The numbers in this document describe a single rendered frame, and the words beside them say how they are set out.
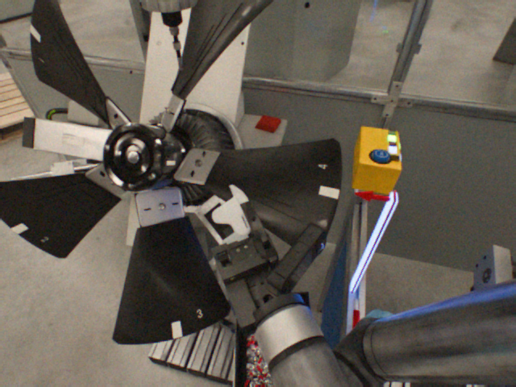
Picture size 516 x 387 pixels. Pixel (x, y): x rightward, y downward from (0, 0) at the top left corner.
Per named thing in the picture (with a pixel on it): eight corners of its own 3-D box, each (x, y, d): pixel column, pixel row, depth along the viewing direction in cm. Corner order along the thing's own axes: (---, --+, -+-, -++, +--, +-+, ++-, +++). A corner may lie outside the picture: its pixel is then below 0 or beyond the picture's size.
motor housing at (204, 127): (149, 193, 85) (119, 200, 72) (160, 107, 82) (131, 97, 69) (230, 210, 81) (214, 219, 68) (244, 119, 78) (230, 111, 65)
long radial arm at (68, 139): (165, 139, 82) (140, 135, 71) (161, 167, 83) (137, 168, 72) (70, 123, 87) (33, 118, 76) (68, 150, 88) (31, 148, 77)
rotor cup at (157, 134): (131, 129, 67) (87, 122, 54) (193, 117, 64) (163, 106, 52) (142, 196, 68) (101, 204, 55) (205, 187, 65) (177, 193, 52)
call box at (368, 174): (352, 154, 94) (360, 124, 86) (387, 160, 92) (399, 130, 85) (350, 192, 83) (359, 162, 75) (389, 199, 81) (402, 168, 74)
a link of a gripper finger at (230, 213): (200, 187, 47) (222, 242, 43) (237, 174, 48) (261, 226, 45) (203, 197, 50) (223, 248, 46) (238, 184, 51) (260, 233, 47)
